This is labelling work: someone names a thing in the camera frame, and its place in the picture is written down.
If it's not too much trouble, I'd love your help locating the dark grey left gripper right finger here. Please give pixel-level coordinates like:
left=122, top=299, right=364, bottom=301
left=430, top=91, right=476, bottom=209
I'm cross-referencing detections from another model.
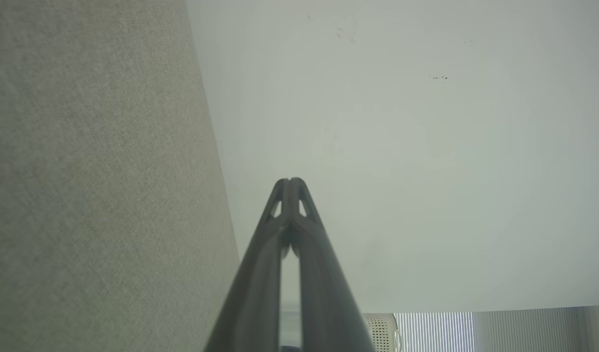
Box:
left=290, top=178, right=376, bottom=352

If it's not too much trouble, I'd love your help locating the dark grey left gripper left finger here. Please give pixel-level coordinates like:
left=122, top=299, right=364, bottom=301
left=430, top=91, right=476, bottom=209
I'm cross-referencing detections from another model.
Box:
left=204, top=178, right=292, bottom=352

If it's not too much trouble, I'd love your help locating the white perforated laundry basket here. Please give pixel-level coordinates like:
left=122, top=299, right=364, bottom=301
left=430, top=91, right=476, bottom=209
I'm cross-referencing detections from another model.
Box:
left=363, top=313, right=404, bottom=352

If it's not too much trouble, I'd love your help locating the white slatted window blind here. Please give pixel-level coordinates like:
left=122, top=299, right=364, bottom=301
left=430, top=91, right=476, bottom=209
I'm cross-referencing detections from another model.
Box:
left=395, top=312, right=476, bottom=352

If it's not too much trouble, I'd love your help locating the grey ribbed wall panel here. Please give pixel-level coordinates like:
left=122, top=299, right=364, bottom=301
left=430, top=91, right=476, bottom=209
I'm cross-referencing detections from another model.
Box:
left=474, top=306, right=599, bottom=352

